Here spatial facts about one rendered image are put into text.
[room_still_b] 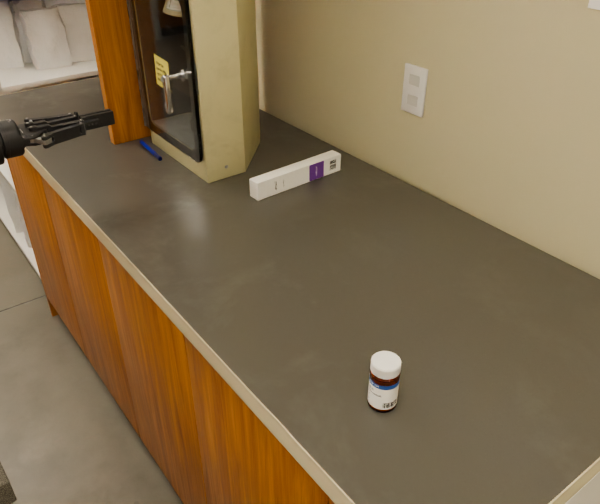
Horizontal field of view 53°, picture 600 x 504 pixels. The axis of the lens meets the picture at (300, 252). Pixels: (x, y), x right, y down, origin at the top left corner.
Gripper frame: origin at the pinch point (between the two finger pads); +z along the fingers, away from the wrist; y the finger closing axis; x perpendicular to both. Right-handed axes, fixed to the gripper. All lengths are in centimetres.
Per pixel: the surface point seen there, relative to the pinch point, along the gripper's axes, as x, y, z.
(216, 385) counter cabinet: 34, -54, -4
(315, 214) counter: 20, -34, 35
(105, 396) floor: 115, 36, -3
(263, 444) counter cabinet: 35, -69, -4
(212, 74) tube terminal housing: -6.5, -5.0, 26.4
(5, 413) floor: 115, 49, -34
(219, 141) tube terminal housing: 9.9, -5.2, 26.9
